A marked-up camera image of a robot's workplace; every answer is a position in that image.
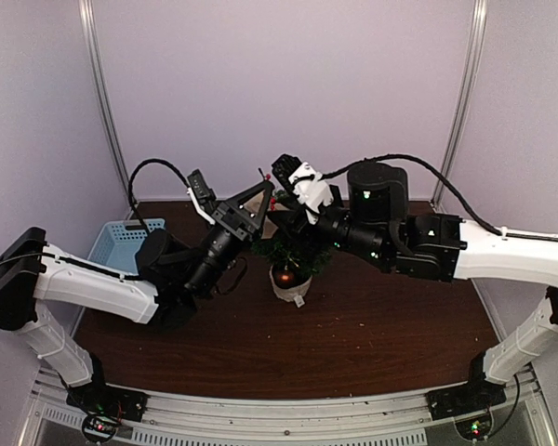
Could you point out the small green christmas tree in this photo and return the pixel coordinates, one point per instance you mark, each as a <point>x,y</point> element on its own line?
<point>306,259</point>

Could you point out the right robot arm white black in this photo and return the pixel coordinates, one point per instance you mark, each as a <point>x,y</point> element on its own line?
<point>377,228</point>

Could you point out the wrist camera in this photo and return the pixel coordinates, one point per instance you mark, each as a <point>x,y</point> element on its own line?
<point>304,183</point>
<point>203,198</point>

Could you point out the right circuit board with leds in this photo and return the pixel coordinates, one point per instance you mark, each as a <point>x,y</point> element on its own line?
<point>474,428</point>

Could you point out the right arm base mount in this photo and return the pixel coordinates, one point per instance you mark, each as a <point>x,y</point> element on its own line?
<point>465,399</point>

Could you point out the circuit board with leds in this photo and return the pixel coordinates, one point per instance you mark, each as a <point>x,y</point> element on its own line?
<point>474,428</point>
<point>97,429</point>

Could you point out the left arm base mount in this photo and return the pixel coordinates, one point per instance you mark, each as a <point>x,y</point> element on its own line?
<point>113,402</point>

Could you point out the left circuit board with leds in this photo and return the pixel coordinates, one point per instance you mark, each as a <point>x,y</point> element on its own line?
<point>97,429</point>

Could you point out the left aluminium frame post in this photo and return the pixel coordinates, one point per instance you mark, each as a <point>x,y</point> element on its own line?
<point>88,24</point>

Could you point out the front aluminium rail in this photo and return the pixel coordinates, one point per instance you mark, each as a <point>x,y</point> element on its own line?
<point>391,419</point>

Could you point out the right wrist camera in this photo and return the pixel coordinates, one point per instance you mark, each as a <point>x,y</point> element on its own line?
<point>304,183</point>

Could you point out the white battery box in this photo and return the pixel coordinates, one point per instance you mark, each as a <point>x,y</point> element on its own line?
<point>299,301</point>

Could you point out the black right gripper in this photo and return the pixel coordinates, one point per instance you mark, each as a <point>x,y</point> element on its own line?
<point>292,221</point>

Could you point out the red brown bauble ornament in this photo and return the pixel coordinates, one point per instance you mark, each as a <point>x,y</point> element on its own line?
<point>285,278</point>

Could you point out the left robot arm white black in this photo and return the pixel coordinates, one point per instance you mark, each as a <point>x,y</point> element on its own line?
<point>171,277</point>

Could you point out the light blue plastic basket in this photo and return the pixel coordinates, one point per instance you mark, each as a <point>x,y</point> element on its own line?
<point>113,252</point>

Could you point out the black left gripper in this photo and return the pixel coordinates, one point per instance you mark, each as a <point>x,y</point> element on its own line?
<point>225,214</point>

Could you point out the aluminium frame post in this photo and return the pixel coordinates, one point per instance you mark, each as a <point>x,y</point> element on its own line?
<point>471,66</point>
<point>88,24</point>

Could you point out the right aluminium frame post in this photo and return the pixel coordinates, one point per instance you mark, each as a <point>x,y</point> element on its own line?
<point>471,66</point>

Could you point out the beige fabric bow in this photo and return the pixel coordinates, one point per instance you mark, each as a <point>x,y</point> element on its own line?
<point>269,223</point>

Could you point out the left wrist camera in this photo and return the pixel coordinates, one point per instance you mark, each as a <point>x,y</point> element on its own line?
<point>203,198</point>

